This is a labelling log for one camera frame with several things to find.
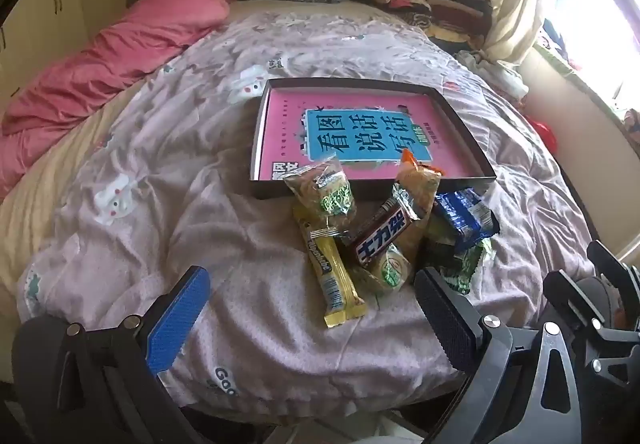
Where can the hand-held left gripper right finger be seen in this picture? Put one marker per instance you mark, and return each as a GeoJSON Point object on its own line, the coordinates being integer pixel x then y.
{"type": "Point", "coordinates": [442, 316]}

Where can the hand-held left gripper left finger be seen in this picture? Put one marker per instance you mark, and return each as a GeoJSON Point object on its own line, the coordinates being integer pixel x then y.
{"type": "Point", "coordinates": [175, 324]}

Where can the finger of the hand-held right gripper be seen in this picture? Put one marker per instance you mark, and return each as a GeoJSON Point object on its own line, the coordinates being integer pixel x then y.
{"type": "Point", "coordinates": [575, 301]}
{"type": "Point", "coordinates": [615, 266]}

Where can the dark green snack packet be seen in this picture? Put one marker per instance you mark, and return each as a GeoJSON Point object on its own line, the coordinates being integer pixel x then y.
{"type": "Point", "coordinates": [465, 269]}

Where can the round cake packet green label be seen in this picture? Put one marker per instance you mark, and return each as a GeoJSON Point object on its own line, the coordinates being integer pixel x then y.
{"type": "Point", "coordinates": [392, 271]}

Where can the brown chocolate bar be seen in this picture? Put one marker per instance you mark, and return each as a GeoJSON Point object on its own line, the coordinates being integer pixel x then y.
{"type": "Point", "coordinates": [380, 236]}

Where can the blue cookie packet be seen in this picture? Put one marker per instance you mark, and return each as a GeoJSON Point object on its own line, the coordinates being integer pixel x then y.
{"type": "Point", "coordinates": [465, 216]}

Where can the yellow wafer bar packet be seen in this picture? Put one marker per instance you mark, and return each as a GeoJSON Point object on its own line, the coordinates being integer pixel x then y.
{"type": "Point", "coordinates": [330, 274]}

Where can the orange noodle snack packet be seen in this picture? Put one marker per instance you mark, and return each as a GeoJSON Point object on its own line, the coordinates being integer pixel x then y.
{"type": "Point", "coordinates": [417, 184]}

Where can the clear cracker packet green label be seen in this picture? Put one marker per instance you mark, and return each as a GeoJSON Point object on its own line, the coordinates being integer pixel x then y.
{"type": "Point", "coordinates": [320, 194]}

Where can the shallow dark cardboard box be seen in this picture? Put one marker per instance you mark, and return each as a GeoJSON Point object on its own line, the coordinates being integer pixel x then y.
{"type": "Point", "coordinates": [475, 138]}

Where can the patterned cushion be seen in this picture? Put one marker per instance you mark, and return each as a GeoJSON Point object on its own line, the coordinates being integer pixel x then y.
{"type": "Point", "coordinates": [632, 126]}

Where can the red item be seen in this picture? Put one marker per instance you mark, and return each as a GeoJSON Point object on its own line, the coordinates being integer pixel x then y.
{"type": "Point", "coordinates": [545, 133]}

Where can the printed lilac blanket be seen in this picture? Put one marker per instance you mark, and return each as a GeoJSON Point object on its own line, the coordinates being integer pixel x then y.
{"type": "Point", "coordinates": [200, 133]}

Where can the white cloth heap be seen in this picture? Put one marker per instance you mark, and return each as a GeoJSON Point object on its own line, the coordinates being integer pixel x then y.
{"type": "Point", "coordinates": [495, 73]}

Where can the pink book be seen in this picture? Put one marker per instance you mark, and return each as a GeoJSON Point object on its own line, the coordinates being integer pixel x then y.
{"type": "Point", "coordinates": [290, 123]}

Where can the window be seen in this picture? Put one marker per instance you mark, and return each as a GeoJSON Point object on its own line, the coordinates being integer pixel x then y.
{"type": "Point", "coordinates": [595, 13]}

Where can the pink quilt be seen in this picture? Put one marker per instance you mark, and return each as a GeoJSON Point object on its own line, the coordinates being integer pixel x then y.
{"type": "Point", "coordinates": [100, 68]}

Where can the pile of folded clothes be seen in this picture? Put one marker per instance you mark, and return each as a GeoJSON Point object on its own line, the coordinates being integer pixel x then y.
{"type": "Point", "coordinates": [430, 3]}

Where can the cream wardrobe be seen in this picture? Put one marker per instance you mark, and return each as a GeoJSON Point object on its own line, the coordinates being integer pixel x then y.
{"type": "Point", "coordinates": [45, 23]}

